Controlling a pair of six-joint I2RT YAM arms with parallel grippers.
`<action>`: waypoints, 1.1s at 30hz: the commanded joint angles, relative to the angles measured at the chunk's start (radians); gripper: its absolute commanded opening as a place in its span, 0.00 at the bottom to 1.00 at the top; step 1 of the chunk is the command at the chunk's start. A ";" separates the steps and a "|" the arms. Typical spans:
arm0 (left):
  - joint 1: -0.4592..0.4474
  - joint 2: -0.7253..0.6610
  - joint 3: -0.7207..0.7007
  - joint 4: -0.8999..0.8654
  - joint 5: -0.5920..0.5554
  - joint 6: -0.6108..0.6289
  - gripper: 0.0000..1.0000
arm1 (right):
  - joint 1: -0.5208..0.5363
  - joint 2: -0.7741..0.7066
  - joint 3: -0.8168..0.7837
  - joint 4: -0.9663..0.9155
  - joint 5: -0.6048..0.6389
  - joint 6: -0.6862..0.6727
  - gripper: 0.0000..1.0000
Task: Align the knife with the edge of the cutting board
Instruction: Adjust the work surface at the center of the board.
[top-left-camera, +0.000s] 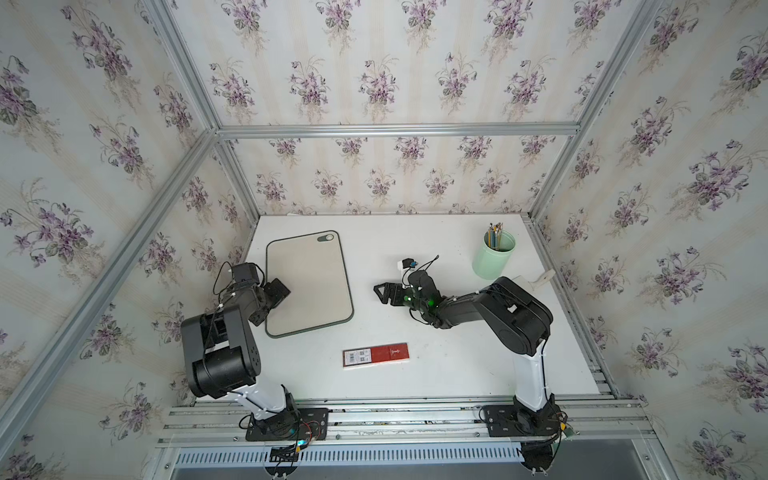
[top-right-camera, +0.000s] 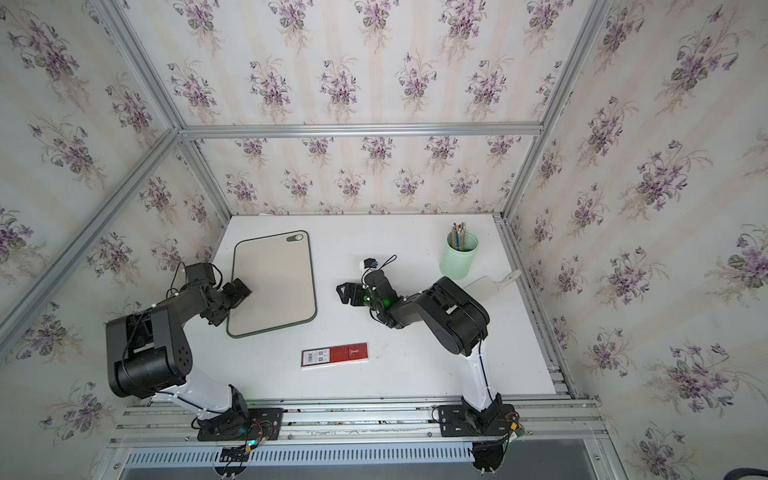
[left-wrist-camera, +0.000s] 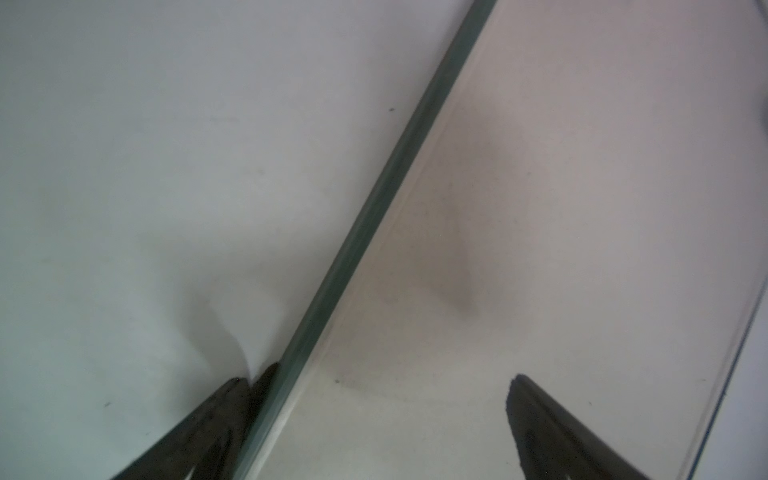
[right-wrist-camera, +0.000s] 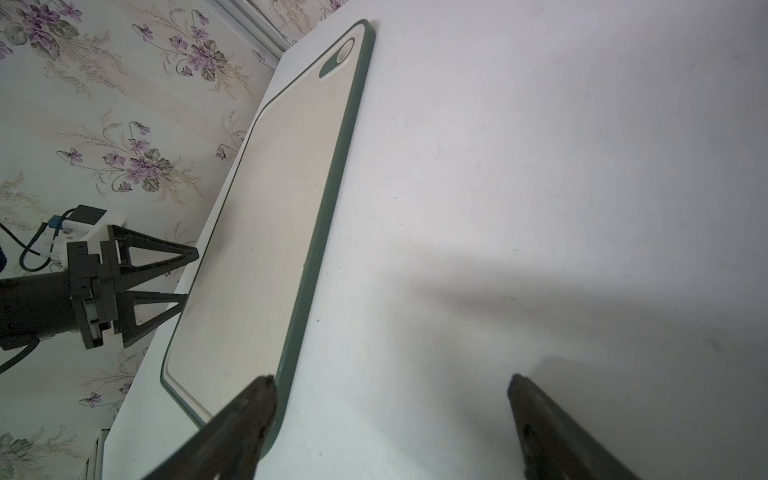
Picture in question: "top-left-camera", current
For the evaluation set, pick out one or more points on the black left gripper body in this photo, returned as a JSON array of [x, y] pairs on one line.
[[263, 311]]

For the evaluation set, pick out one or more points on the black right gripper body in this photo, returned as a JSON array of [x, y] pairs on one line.
[[409, 301]]

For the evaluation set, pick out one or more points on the beige green-rimmed cutting board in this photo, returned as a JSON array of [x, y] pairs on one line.
[[313, 268]]

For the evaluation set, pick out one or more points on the mint green pencil cup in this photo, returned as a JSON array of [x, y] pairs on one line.
[[490, 264]]

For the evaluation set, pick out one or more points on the white cleaver knife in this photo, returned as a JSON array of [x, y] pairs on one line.
[[531, 286]]

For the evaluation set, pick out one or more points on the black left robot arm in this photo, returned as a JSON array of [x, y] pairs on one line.
[[222, 360]]

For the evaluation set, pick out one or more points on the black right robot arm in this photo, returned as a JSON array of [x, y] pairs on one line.
[[521, 322]]

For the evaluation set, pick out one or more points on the red rectangular box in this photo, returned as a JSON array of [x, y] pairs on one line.
[[375, 355]]

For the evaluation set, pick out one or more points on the coloured pencils bundle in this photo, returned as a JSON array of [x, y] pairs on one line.
[[494, 236]]

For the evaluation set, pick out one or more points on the white vented strip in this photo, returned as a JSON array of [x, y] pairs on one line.
[[353, 455]]

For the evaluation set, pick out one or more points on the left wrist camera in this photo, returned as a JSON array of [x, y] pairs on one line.
[[248, 272]]

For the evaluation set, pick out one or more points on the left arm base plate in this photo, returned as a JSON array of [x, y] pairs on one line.
[[302, 425]]

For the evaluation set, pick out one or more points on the aluminium mounting rail frame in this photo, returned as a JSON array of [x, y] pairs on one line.
[[409, 420]]

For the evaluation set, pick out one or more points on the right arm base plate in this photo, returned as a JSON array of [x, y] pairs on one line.
[[514, 421]]

